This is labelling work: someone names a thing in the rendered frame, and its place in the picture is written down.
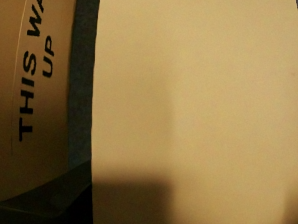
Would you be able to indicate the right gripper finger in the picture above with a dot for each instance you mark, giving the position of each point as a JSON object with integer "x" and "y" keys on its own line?
{"x": 66, "y": 199}

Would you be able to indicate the brown cardboard carton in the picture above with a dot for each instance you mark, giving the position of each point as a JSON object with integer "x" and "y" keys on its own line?
{"x": 195, "y": 112}
{"x": 36, "y": 38}

